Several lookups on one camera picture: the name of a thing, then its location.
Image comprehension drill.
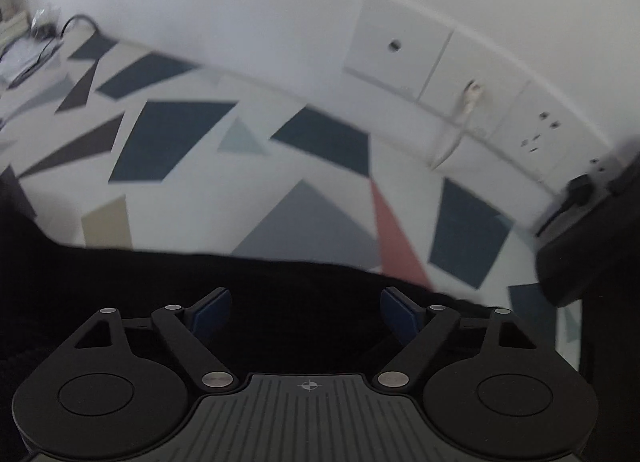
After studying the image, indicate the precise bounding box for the geometric patterned table cloth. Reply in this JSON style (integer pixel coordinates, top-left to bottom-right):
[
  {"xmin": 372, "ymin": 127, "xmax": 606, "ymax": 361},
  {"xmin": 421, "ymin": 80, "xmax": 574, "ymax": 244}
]
[{"xmin": 1, "ymin": 30, "xmax": 582, "ymax": 364}]

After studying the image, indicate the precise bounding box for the black power adapter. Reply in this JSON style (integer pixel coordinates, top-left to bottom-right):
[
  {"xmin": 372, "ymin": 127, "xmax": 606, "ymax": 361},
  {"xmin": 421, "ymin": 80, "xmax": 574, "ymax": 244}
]
[{"xmin": 564, "ymin": 174, "xmax": 596, "ymax": 208}]

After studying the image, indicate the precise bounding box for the black corduroy garment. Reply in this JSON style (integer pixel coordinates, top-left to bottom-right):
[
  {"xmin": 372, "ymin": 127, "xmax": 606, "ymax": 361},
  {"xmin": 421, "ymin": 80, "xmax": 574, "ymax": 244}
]
[{"xmin": 0, "ymin": 166, "xmax": 640, "ymax": 462}]

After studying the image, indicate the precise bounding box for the white plugged cable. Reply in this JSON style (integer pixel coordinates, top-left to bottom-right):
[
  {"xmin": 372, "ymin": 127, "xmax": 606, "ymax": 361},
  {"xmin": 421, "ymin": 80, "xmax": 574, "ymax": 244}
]
[{"xmin": 430, "ymin": 78, "xmax": 486, "ymax": 172}]

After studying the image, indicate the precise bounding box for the black cable on table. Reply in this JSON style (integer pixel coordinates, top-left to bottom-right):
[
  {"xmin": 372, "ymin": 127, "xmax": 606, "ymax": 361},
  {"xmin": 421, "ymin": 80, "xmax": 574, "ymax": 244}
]
[{"xmin": 4, "ymin": 13, "xmax": 104, "ymax": 88}]

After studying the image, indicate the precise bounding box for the white wall socket panel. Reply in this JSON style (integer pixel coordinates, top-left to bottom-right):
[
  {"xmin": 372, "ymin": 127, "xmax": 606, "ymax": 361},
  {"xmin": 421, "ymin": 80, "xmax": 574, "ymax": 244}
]
[{"xmin": 343, "ymin": 0, "xmax": 623, "ymax": 192}]

